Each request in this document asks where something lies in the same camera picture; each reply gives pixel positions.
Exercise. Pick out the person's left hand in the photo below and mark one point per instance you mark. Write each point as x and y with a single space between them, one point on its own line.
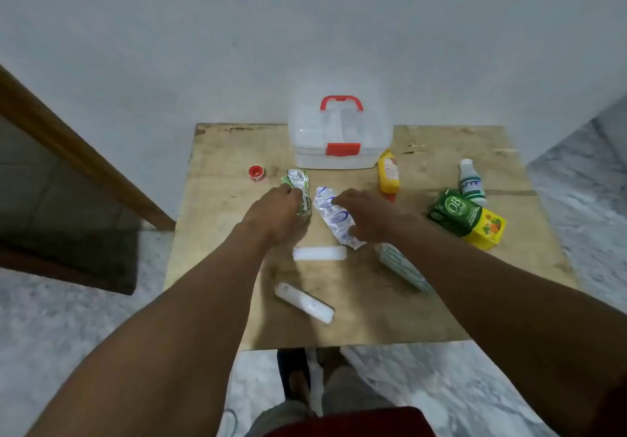
274 214

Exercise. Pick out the dark brown door post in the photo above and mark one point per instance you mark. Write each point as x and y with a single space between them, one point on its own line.
49 275

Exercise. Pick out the long printed gauze roll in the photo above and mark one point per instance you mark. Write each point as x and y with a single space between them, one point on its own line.
301 179

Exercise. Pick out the person's left forearm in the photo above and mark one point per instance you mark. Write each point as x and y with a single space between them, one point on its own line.
171 343

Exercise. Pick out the person's red shirt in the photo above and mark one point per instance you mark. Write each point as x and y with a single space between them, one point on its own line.
352 424

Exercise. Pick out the white bottle green label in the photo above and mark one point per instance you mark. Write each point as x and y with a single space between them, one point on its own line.
471 182

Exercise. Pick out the green and yellow carton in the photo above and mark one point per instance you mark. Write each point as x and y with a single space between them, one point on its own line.
465 219

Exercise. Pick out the person's grey shorts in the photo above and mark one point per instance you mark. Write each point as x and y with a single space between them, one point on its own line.
352 392

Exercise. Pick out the yellow bottle white cap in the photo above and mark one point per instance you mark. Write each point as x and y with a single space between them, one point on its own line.
389 172

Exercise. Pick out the person's right hand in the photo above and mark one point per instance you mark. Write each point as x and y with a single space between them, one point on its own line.
372 216

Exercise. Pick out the black sandal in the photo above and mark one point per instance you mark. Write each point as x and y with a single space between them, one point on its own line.
289 368

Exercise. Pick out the teal striped bandage pack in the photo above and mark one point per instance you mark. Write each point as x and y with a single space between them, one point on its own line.
404 268

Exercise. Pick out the short white gauze roll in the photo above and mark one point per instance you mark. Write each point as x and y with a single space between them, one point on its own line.
303 303
319 253

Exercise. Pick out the person's right forearm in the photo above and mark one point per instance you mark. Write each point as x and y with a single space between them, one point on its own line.
490 304

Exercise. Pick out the red tape roll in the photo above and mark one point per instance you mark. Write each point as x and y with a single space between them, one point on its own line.
256 173

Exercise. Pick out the light brown door frame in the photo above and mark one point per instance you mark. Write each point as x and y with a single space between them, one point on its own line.
73 148

